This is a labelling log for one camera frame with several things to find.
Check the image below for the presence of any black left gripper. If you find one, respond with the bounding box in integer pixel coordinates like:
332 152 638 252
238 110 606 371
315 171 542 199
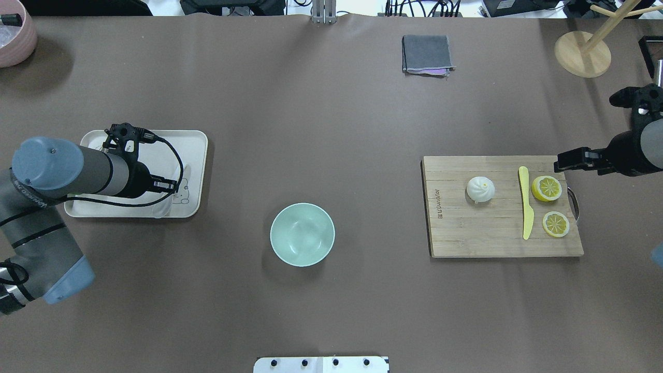
102 123 179 198

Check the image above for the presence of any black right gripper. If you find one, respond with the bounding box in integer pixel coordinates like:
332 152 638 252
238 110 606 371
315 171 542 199
554 83 662 177

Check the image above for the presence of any white steamed bun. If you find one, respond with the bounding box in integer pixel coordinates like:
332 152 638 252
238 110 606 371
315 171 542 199
466 176 496 204

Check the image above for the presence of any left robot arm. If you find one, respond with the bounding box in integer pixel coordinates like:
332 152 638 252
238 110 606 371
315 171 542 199
1 123 184 315

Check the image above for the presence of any pink bowl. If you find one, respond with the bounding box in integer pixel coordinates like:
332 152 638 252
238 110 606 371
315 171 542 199
1 1 37 68

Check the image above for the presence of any mint green bowl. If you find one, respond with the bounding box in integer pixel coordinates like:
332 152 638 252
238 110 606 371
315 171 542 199
269 203 336 267

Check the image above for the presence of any cream plastic tray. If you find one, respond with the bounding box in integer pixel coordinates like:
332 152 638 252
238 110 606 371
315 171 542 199
64 130 209 219

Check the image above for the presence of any lemon half upper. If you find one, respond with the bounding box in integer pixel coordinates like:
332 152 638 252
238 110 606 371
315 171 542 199
531 175 563 202

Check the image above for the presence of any lemon half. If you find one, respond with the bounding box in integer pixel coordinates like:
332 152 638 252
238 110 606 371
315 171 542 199
542 211 570 238
531 175 563 202

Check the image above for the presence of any lemon half lower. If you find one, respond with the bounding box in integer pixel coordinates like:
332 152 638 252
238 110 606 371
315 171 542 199
542 211 570 238

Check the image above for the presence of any wooden mug tree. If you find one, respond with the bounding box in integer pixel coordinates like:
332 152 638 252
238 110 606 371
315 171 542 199
554 1 662 78

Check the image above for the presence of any yellow plastic knife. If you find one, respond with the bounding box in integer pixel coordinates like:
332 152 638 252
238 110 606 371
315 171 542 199
518 166 535 240

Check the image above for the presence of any bamboo cutting board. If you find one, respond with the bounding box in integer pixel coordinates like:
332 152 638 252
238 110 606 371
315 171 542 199
422 155 583 258

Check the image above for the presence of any grey folded cloth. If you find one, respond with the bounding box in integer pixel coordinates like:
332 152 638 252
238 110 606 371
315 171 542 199
401 35 456 77

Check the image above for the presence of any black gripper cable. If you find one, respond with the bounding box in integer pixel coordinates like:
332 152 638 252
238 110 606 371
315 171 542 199
67 132 184 209

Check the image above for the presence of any aluminium frame post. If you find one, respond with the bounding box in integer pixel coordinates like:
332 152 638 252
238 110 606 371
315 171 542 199
311 0 338 24

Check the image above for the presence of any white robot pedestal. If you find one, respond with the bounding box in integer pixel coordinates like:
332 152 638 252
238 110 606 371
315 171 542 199
253 356 390 372

